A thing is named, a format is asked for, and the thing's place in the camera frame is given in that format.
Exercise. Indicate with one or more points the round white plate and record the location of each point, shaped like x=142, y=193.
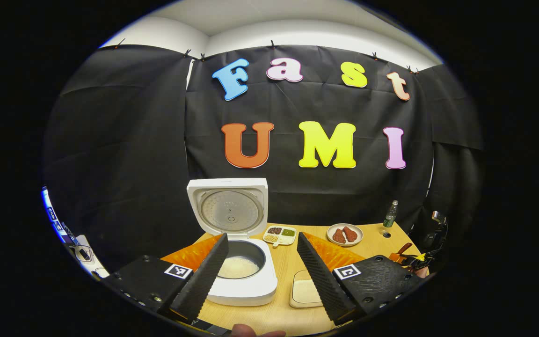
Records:
x=358, y=242

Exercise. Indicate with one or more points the white rectangular container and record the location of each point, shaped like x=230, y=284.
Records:
x=297, y=304

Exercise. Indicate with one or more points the green glass bottle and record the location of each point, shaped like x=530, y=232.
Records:
x=390, y=215

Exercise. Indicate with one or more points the brown meat piece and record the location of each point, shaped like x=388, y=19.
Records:
x=350, y=234
x=339, y=236

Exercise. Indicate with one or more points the white rice cooker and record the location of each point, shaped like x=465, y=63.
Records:
x=251, y=294

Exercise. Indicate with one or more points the white divided grain tray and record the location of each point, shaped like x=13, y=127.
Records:
x=280, y=235

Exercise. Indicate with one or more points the white panel with blue marks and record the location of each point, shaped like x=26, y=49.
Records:
x=94, y=264

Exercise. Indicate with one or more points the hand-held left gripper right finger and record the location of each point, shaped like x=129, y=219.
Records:
x=321, y=281

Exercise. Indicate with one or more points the brown wooden spoon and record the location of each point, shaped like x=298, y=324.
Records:
x=405, y=248

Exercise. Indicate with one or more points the white rice heap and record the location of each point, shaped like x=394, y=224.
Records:
x=241, y=267

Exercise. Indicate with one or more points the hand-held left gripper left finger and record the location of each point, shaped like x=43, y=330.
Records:
x=204, y=283

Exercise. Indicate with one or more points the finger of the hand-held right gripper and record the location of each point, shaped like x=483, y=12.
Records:
x=398, y=258

